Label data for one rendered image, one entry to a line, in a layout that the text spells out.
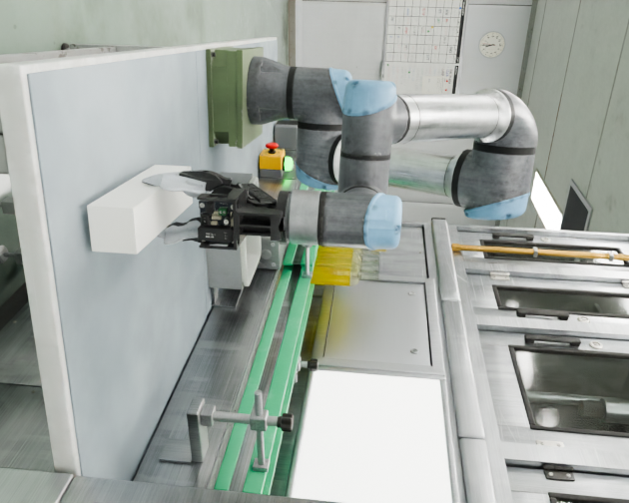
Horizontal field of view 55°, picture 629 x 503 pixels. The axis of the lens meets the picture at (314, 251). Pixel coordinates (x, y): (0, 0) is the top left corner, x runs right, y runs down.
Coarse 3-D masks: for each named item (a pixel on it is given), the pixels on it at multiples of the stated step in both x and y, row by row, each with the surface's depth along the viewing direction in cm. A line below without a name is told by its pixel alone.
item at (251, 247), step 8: (256, 184) 145; (248, 240) 152; (256, 240) 152; (248, 248) 153; (256, 248) 153; (248, 256) 152; (256, 256) 152; (248, 264) 148; (256, 264) 149; (248, 272) 145; (248, 280) 142
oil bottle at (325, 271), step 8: (320, 264) 168; (328, 264) 168; (336, 264) 168; (344, 264) 168; (352, 264) 168; (320, 272) 167; (328, 272) 167; (336, 272) 167; (344, 272) 166; (352, 272) 166; (360, 272) 168; (312, 280) 169; (320, 280) 168; (328, 280) 168; (336, 280) 168; (344, 280) 168; (352, 280) 167
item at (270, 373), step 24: (288, 288) 155; (288, 312) 146; (264, 336) 137; (288, 336) 137; (264, 360) 129; (288, 360) 130; (264, 384) 123; (240, 408) 117; (264, 408) 117; (240, 432) 111; (264, 432) 111; (240, 456) 107; (240, 480) 102; (264, 480) 102
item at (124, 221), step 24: (168, 168) 97; (120, 192) 83; (144, 192) 83; (168, 192) 88; (96, 216) 77; (120, 216) 76; (144, 216) 80; (168, 216) 89; (96, 240) 78; (120, 240) 77; (144, 240) 80
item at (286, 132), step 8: (280, 120) 218; (280, 128) 211; (288, 128) 211; (296, 128) 211; (280, 136) 213; (288, 136) 213; (296, 136) 212; (280, 144) 214; (288, 144) 214; (296, 144) 214
